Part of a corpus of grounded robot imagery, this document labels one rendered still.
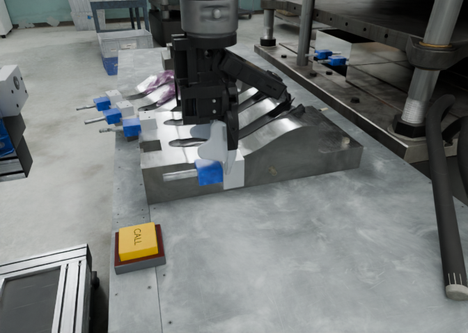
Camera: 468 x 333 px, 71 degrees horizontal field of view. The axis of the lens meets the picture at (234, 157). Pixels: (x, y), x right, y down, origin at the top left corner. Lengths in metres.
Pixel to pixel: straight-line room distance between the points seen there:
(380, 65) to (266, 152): 0.88
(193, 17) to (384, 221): 0.51
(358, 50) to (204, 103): 1.00
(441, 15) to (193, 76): 0.70
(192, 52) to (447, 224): 0.50
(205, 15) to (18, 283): 1.28
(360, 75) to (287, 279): 1.03
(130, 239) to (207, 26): 0.36
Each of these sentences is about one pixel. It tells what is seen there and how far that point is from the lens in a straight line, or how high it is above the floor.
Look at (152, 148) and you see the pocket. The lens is 0.76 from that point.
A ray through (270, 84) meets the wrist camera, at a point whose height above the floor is 1.08.
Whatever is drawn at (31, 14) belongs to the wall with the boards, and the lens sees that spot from 8.07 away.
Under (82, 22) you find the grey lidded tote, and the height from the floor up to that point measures 0.15.
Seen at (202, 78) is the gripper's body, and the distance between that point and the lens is 0.47.
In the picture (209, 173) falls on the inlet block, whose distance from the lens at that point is 0.53.
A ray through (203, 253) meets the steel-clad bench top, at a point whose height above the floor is 0.80.
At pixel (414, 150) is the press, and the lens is 1.06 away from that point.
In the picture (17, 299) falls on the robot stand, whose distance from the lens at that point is 1.47.
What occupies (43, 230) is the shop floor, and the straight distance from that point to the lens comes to 2.05.
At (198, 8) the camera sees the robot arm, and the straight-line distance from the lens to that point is 0.43.
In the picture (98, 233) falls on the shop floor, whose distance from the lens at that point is 1.90.
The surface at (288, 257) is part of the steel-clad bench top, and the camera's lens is 0.59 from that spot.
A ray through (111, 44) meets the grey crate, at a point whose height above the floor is 0.35.
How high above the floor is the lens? 1.24
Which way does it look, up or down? 31 degrees down
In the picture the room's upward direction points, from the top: straight up
